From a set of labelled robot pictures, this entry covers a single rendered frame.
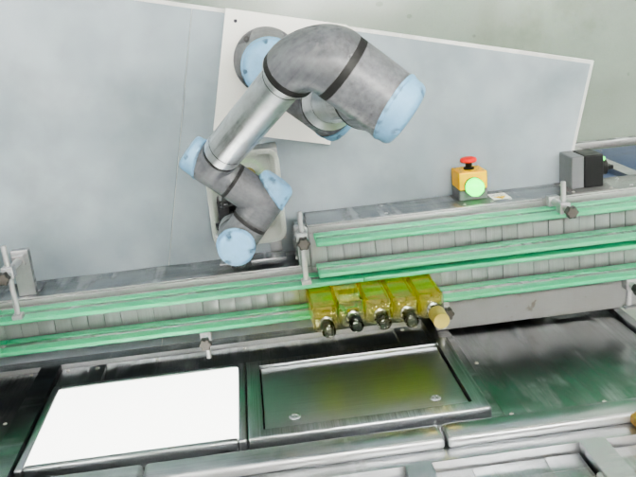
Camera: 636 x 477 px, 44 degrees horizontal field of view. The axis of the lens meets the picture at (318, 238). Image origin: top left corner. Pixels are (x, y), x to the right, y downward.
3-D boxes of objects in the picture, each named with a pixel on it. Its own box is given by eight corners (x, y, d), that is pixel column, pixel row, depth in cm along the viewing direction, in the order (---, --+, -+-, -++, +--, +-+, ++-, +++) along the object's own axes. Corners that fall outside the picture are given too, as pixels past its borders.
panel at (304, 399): (55, 398, 179) (15, 485, 146) (53, 386, 178) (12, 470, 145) (447, 347, 185) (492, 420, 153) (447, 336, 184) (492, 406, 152)
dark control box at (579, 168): (557, 182, 201) (572, 189, 193) (557, 151, 198) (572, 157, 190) (590, 179, 201) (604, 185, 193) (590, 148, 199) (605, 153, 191)
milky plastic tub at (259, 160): (215, 238, 195) (214, 249, 187) (203, 149, 189) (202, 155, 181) (285, 230, 197) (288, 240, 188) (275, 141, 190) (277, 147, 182)
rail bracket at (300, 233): (297, 273, 186) (302, 292, 174) (290, 204, 181) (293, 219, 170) (309, 273, 187) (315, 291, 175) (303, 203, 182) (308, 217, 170)
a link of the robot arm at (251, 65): (260, 23, 171) (263, 25, 158) (311, 61, 174) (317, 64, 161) (229, 69, 173) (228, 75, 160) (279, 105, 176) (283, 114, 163)
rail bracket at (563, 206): (541, 205, 189) (564, 220, 176) (541, 175, 187) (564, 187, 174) (558, 203, 189) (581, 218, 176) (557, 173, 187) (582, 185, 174)
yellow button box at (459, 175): (451, 194, 199) (459, 202, 192) (450, 165, 197) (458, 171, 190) (479, 191, 199) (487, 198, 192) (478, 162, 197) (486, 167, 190)
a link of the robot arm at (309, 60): (289, 21, 117) (167, 180, 153) (348, 65, 119) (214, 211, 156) (312, -21, 124) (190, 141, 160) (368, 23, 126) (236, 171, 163)
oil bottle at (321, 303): (306, 301, 189) (314, 337, 169) (303, 279, 187) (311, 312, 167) (329, 298, 189) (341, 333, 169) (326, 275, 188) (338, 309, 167)
